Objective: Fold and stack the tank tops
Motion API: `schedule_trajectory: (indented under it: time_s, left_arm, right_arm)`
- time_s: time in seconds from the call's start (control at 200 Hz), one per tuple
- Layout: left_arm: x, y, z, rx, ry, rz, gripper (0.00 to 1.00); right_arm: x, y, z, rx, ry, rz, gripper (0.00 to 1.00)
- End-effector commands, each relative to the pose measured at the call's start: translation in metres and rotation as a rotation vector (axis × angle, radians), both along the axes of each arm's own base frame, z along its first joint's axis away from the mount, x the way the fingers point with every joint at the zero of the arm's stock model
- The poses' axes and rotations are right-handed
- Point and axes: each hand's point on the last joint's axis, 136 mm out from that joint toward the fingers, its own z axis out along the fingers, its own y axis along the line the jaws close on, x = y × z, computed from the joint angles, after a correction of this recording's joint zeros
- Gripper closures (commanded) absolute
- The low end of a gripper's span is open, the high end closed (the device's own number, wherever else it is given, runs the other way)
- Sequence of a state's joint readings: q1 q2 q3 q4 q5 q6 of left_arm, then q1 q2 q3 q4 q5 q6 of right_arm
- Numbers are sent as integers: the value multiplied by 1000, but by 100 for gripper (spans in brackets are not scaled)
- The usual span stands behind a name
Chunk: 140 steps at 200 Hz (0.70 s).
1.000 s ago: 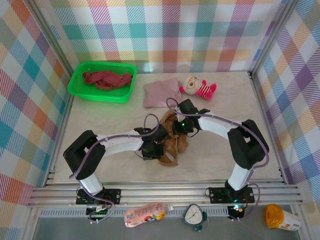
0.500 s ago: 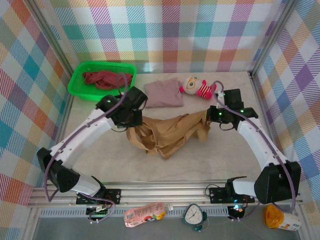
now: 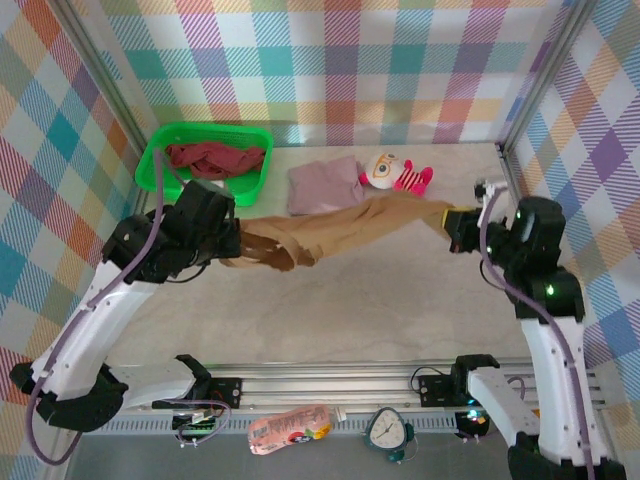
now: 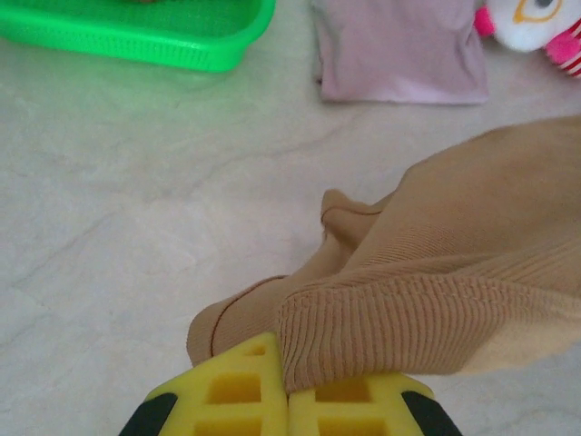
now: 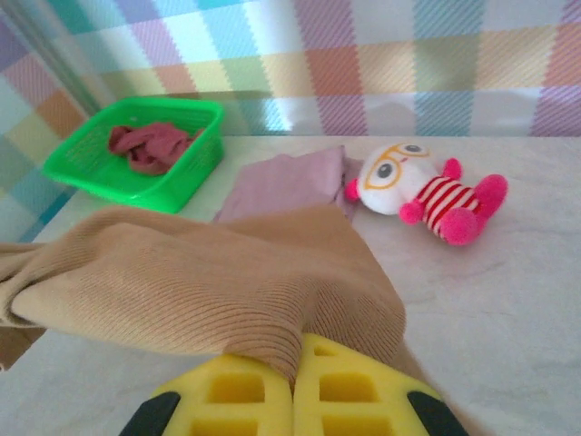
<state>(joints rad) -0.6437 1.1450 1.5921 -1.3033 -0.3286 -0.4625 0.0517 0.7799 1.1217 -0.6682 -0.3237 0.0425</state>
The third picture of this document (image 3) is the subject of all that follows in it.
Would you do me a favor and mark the dark red tank top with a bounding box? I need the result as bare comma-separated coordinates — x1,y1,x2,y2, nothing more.
165,142,265,180

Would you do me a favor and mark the white slotted cable duct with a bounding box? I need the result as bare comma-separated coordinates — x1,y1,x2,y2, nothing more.
79,417,459,435

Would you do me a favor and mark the small green alarm clock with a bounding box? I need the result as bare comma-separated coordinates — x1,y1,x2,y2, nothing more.
363,406,416,464

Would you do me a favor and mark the plush toy with glasses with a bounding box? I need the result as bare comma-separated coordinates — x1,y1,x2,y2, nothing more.
357,152,435,196

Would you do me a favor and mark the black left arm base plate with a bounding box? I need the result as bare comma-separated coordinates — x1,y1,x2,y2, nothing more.
152,377,243,411

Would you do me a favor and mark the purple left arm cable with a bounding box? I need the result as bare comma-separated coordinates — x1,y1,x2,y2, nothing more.
27,149,234,466

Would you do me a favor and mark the tan tank top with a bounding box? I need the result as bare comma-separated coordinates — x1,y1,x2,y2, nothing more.
219,197,454,272

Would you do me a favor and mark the green plastic basket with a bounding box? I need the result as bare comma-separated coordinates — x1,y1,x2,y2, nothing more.
135,122,275,207

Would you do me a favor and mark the aluminium side rail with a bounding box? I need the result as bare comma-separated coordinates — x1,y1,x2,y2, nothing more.
497,142,576,371
87,144,151,376

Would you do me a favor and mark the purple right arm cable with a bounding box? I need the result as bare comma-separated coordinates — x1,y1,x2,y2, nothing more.
479,192,596,480

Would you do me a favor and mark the pink drink bottle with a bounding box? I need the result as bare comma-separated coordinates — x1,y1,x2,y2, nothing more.
248,404,349,456

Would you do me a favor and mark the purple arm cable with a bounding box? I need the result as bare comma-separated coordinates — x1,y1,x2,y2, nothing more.
479,192,596,480
27,149,234,466

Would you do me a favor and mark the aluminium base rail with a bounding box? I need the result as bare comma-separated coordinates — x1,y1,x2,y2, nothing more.
53,357,606,416

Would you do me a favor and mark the aluminium frame post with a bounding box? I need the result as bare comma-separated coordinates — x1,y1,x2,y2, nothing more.
497,0,599,156
49,0,151,149

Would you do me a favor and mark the pink ribbed tank top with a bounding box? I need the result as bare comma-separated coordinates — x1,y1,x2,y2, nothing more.
287,155,366,217

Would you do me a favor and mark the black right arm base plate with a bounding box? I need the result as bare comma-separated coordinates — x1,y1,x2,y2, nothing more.
417,372,476,408

